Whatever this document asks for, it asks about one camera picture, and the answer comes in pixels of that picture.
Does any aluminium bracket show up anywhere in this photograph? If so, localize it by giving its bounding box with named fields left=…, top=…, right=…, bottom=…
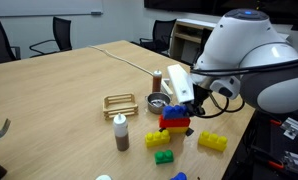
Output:
left=279, top=116, right=298, bottom=141

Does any orange building block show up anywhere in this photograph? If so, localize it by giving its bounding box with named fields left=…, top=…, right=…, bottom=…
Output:
left=158, top=114, right=192, bottom=130

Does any aluminium rail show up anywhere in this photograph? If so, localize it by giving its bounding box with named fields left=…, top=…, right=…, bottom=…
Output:
left=282, top=150, right=298, bottom=178

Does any small blue building block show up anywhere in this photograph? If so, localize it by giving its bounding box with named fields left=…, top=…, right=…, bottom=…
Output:
left=170, top=171, right=188, bottom=180

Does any orange handled clamp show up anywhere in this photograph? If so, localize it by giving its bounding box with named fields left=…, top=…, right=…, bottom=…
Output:
left=267, top=159, right=287, bottom=171
left=269, top=118, right=283, bottom=127

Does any long blue building block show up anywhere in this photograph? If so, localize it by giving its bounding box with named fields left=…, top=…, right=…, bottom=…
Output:
left=162, top=104, right=190, bottom=121

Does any white power cable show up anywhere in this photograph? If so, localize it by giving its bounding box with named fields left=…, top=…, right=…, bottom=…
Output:
left=88, top=44, right=156, bottom=77

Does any squeeze bottle brown sauce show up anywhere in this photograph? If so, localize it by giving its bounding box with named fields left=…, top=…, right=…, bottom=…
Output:
left=112, top=112, right=130, bottom=152

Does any black robot stand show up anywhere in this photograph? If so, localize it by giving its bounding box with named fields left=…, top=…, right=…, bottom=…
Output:
left=228, top=109, right=298, bottom=180

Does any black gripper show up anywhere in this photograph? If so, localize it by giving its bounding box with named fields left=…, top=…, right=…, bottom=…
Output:
left=184, top=83, right=213, bottom=117

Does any small steel pot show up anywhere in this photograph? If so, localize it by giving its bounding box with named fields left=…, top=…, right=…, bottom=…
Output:
left=144, top=92, right=173, bottom=115

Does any black wall screen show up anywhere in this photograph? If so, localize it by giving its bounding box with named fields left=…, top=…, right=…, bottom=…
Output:
left=143, top=0, right=298, bottom=33

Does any yellow building block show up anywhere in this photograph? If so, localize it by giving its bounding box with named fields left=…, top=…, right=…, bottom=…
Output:
left=144, top=129, right=172, bottom=148
left=165, top=125, right=190, bottom=135
left=198, top=130, right=229, bottom=153

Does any metal utensil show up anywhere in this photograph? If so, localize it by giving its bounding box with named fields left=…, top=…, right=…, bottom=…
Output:
left=0, top=118, right=12, bottom=145

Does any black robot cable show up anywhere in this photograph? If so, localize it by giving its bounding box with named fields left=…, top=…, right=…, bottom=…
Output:
left=188, top=54, right=298, bottom=120

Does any small wooden crate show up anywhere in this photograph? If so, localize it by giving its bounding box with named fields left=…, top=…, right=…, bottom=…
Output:
left=102, top=92, right=139, bottom=121

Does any wall whiteboard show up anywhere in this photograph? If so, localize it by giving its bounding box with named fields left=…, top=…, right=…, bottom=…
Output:
left=0, top=0, right=104, bottom=18

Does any wooden shelf cabinet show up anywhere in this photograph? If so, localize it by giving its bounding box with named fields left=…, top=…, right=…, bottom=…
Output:
left=168, top=18, right=223, bottom=66

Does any red sauce bottle white cap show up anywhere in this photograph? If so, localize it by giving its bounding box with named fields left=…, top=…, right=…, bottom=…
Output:
left=151, top=69, right=163, bottom=94

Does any green building block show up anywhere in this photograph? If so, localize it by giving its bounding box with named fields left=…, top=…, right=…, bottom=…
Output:
left=154, top=149, right=175, bottom=165

